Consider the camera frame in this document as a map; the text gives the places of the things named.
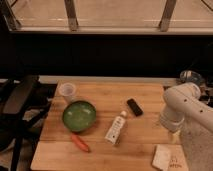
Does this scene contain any white sponge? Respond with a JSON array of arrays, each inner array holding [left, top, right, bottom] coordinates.
[[152, 144, 171, 171]]

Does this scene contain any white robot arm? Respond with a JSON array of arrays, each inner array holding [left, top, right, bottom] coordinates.
[[159, 83, 213, 171]]

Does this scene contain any green ceramic bowl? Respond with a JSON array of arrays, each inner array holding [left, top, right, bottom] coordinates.
[[62, 101, 96, 132]]

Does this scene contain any black rectangular block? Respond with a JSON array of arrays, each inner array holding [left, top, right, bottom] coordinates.
[[127, 99, 143, 117]]

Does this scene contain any clear plastic cup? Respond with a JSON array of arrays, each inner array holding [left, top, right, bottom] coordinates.
[[58, 83, 76, 103]]

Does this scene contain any wooden cutting board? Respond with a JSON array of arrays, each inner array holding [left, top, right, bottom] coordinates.
[[31, 82, 189, 171]]

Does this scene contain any white squeeze bottle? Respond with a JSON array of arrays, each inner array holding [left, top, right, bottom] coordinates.
[[105, 111, 127, 145]]

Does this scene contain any orange carrot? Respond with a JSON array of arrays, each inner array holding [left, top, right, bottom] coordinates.
[[71, 134, 90, 152]]

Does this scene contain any round metal dish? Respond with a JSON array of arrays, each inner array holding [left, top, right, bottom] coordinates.
[[180, 70, 204, 86]]

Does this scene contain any black chair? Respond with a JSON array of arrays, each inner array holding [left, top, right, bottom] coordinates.
[[0, 75, 56, 171]]

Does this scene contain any metal window frame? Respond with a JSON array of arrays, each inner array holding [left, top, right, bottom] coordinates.
[[0, 0, 213, 35]]

